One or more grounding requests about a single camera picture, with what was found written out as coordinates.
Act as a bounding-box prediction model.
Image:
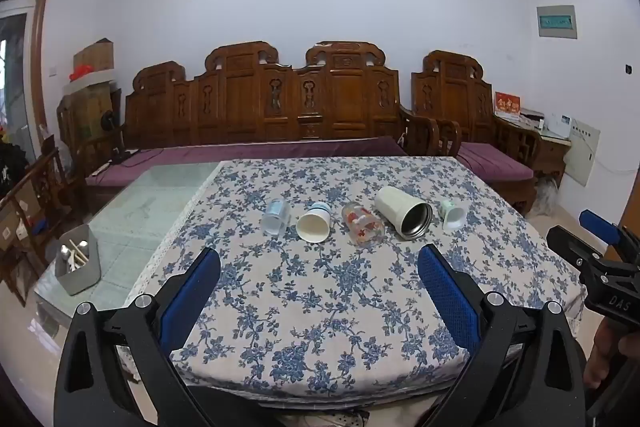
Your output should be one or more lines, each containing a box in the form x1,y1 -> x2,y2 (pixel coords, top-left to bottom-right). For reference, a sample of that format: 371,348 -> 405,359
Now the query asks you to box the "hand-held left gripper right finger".
417,243 -> 589,427

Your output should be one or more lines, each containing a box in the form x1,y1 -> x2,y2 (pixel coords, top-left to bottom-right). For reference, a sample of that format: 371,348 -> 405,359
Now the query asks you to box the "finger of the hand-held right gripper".
545,226 -> 608,280
579,209 -> 640,269

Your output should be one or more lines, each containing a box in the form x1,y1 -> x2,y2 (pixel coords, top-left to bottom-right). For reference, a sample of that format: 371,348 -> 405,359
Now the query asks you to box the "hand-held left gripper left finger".
54,248 -> 222,427

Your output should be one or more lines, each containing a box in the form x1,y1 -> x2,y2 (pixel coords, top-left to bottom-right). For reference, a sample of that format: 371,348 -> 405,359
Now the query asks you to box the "small white green cup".
442,199 -> 467,231

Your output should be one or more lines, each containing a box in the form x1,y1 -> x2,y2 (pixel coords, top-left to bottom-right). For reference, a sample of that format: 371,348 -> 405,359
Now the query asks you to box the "white steel-lined tumbler cup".
374,185 -> 434,241

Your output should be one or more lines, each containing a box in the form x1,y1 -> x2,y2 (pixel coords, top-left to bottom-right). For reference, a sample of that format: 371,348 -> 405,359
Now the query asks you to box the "glass cup with red print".
341,202 -> 386,248

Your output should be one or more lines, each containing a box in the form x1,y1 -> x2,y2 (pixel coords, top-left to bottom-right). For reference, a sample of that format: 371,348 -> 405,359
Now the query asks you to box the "clear plastic cup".
260,199 -> 292,237

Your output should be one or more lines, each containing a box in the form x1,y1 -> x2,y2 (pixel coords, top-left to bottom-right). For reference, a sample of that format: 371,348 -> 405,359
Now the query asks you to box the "white paper cup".
295,201 -> 333,242

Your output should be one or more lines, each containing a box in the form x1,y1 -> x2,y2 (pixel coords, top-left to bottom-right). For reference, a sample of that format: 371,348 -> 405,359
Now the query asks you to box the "person's right hand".
583,319 -> 627,391

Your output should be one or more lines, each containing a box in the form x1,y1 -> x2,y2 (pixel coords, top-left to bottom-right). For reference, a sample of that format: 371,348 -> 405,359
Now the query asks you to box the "clear plastic bag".
531,178 -> 559,216

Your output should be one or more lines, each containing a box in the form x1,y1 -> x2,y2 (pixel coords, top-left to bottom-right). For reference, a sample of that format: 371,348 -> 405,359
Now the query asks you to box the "white leaning panel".
564,119 -> 601,187

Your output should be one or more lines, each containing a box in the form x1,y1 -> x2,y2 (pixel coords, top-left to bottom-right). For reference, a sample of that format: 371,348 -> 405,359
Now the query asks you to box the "wooden side table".
494,113 -> 572,188

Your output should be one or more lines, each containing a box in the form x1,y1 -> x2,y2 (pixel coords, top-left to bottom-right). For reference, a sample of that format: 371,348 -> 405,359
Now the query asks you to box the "grey utensil container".
53,225 -> 101,297

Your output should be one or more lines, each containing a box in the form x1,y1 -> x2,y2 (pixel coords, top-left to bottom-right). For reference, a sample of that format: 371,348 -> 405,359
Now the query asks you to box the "purple armchair cushion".
456,141 -> 534,182

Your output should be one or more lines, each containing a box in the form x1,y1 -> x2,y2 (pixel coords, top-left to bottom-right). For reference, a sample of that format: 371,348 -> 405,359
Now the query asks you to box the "white spoon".
60,245 -> 88,272

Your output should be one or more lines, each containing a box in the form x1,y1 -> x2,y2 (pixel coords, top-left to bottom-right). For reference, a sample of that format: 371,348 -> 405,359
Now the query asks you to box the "blue floral tablecloth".
122,155 -> 589,397

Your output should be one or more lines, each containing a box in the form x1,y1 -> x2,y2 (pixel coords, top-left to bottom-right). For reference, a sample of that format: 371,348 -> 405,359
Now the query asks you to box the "red desk calendar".
493,91 -> 521,118

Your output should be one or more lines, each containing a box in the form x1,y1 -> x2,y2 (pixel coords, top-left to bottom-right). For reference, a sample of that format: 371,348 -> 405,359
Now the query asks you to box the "purple sofa cushion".
85,136 -> 410,188

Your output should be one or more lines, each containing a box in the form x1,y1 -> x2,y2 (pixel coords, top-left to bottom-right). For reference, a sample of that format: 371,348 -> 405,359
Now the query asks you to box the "wooden chair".
0,146 -> 77,305

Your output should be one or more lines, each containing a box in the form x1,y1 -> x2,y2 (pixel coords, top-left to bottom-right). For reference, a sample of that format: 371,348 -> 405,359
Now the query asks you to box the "carved wooden armchair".
400,50 -> 537,214

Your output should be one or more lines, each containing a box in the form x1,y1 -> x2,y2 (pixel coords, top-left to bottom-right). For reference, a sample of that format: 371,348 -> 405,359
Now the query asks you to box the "black fan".
99,110 -> 125,164

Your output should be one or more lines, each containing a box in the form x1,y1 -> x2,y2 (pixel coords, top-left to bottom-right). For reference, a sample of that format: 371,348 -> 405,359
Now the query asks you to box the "large cardboard box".
59,81 -> 122,150

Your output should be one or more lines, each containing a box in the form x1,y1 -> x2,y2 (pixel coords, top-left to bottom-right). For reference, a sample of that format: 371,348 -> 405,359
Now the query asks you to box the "carved wooden sofa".
121,40 -> 417,158

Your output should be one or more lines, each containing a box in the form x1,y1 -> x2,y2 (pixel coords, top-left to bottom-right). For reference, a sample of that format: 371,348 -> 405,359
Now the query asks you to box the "small cardboard box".
73,38 -> 115,76

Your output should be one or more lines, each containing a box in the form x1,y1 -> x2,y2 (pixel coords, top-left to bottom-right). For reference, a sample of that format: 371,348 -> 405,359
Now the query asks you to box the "wall electrical panel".
536,4 -> 578,40

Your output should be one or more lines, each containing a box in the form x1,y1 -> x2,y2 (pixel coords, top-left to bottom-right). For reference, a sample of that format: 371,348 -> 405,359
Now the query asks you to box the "wooden door frame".
24,0 -> 59,135

